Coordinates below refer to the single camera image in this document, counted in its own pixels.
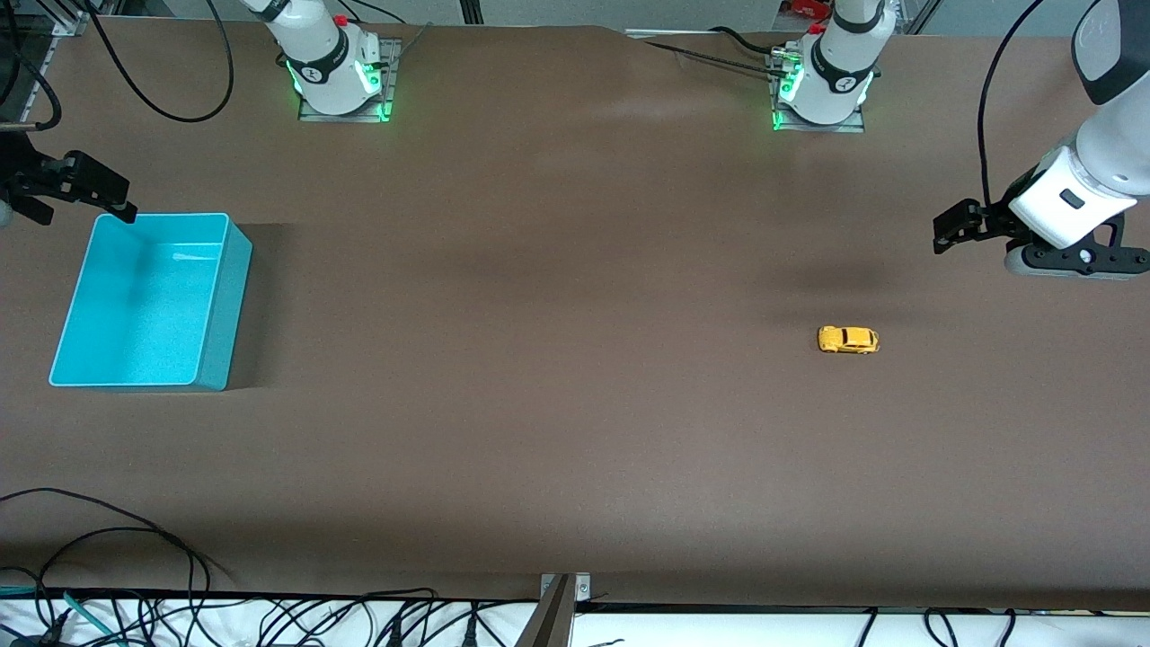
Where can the black frame post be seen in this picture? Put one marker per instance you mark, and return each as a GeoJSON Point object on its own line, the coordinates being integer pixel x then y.
{"type": "Point", "coordinates": [472, 9]}

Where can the aluminium frame profile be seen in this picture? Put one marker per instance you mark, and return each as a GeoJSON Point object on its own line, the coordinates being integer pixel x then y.
{"type": "Point", "coordinates": [67, 22]}
{"type": "Point", "coordinates": [921, 13]}

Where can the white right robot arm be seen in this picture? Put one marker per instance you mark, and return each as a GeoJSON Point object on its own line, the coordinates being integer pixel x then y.
{"type": "Point", "coordinates": [323, 63]}

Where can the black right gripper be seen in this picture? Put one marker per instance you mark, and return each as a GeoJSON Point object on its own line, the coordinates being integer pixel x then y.
{"type": "Point", "coordinates": [27, 180]}

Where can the turquoise plastic bin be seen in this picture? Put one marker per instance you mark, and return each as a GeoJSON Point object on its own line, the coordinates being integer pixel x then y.
{"type": "Point", "coordinates": [135, 305]}

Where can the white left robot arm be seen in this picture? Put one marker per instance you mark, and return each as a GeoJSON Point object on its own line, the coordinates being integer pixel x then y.
{"type": "Point", "coordinates": [840, 72]}

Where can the grey diagonal metal bar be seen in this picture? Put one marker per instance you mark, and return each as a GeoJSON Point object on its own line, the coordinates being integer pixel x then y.
{"type": "Point", "coordinates": [550, 620]}

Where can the small metal bracket plate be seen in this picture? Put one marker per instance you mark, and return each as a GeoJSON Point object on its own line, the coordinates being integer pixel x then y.
{"type": "Point", "coordinates": [582, 589]}

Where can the yellow beetle toy car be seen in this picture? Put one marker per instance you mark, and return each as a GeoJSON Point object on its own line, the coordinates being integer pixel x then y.
{"type": "Point", "coordinates": [849, 340]}

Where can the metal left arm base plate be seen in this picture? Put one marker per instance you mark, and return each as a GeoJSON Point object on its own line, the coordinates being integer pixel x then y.
{"type": "Point", "coordinates": [822, 128]}

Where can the red background object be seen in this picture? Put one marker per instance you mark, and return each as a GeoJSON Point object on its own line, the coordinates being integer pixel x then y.
{"type": "Point", "coordinates": [806, 8]}

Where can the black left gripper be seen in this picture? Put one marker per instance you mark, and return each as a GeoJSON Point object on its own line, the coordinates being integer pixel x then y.
{"type": "Point", "coordinates": [995, 218]}

